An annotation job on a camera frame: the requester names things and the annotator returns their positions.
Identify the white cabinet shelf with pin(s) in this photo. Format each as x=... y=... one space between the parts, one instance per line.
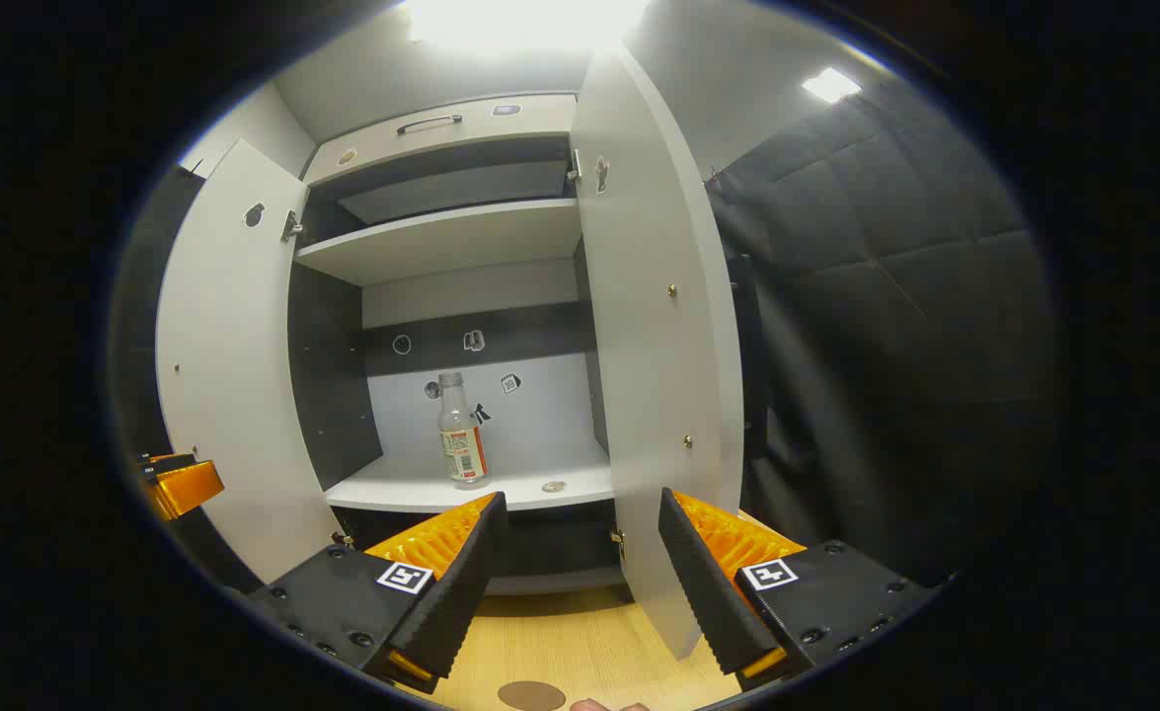
x=392 y=486
x=441 y=242

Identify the small ceiling light panel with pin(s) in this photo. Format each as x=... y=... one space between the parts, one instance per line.
x=829 y=84

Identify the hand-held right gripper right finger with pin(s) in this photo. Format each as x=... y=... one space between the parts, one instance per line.
x=713 y=602

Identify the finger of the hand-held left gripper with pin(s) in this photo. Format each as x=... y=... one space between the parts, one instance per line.
x=185 y=486

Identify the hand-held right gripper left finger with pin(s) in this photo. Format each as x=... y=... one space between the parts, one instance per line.
x=451 y=602

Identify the clear plastic bottle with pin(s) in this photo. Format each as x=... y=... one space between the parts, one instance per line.
x=463 y=444

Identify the white cabinet door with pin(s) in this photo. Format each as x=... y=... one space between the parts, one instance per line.
x=649 y=375
x=234 y=375

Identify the brown round coaster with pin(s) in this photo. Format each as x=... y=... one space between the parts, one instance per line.
x=530 y=696

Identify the white cabinet drawer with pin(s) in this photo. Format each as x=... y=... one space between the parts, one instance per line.
x=382 y=143

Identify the black backdrop cloth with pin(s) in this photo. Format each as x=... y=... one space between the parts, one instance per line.
x=886 y=326

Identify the large ceiling light panel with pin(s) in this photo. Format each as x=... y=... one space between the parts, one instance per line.
x=525 y=20

